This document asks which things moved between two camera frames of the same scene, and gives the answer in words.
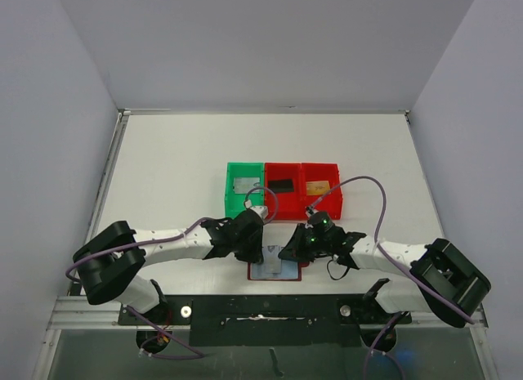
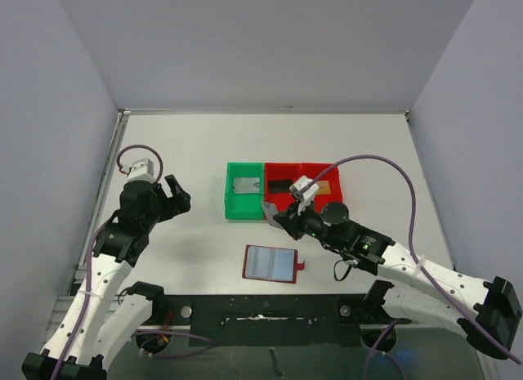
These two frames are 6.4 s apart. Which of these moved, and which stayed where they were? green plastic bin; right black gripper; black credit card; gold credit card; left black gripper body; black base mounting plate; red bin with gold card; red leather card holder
Moved: left black gripper body; right black gripper
Stayed: red bin with gold card; red leather card holder; gold credit card; green plastic bin; black credit card; black base mounting plate
